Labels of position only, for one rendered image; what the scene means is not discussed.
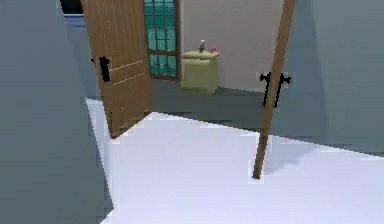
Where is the pale yellow sink cabinet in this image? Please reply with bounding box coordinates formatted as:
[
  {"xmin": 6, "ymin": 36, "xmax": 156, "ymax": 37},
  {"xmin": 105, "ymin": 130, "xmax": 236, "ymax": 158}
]
[{"xmin": 180, "ymin": 49, "xmax": 221, "ymax": 96}]

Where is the teal glass shower door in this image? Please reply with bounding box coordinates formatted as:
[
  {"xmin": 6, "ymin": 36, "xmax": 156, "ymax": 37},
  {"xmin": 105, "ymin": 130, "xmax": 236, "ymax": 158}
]
[{"xmin": 143, "ymin": 0, "xmax": 182, "ymax": 82}]

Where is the brown wooden room door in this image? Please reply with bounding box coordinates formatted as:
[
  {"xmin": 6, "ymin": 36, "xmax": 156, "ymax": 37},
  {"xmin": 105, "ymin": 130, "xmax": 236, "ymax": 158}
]
[
  {"xmin": 251, "ymin": 0, "xmax": 297, "ymax": 181},
  {"xmin": 80, "ymin": 0, "xmax": 154, "ymax": 140}
]

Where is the dark window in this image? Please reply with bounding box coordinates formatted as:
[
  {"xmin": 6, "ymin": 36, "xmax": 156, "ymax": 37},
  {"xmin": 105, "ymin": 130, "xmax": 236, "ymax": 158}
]
[{"xmin": 59, "ymin": 0, "xmax": 84, "ymax": 16}]

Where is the black door handle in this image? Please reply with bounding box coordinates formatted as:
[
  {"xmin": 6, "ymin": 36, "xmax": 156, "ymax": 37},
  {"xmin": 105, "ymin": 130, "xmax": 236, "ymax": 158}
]
[
  {"xmin": 259, "ymin": 72, "xmax": 273, "ymax": 108},
  {"xmin": 90, "ymin": 56, "xmax": 112, "ymax": 83},
  {"xmin": 274, "ymin": 72, "xmax": 292, "ymax": 109}
]

